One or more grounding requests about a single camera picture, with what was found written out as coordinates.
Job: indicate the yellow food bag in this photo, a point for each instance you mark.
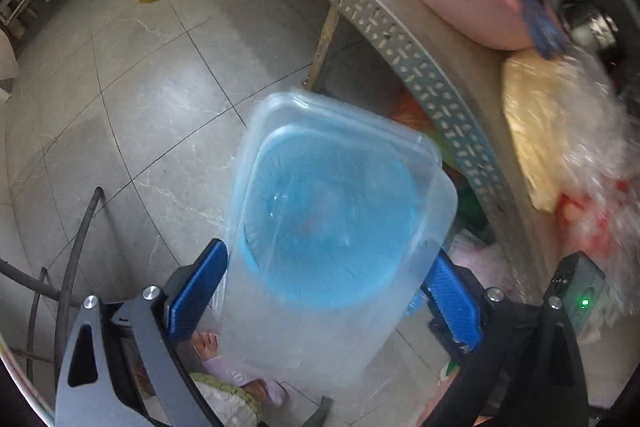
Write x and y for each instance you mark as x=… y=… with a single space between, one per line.
x=535 y=117

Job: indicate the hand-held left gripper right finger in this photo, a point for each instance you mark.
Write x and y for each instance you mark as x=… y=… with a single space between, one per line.
x=452 y=302

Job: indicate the metal pot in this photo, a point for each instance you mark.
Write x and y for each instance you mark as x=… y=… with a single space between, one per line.
x=592 y=24

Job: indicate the perforated metal shelf frame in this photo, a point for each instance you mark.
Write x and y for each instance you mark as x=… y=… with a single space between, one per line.
x=400 y=42

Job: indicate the pink cloth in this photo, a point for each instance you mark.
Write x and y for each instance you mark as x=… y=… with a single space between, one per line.
x=480 y=262

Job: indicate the orange plastic bag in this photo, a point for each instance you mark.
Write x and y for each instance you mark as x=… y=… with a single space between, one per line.
x=412 y=112

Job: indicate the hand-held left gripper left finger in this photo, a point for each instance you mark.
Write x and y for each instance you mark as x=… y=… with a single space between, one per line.
x=200 y=277

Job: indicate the pink slipper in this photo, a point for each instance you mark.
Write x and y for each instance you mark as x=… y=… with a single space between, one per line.
x=235 y=372

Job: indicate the wooden shelf leg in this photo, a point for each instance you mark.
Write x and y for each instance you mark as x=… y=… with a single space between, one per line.
x=322 y=42

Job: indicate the blue scrubber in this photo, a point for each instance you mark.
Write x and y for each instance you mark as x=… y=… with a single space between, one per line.
x=542 y=24

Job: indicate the blue plastic bin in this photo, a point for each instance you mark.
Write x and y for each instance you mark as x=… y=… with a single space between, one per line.
x=325 y=227

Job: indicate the fuzzy green white clothing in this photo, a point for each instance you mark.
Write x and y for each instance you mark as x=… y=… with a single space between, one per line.
x=225 y=399

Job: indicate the clear plastic food container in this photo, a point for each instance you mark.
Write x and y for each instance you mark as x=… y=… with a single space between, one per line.
x=300 y=347

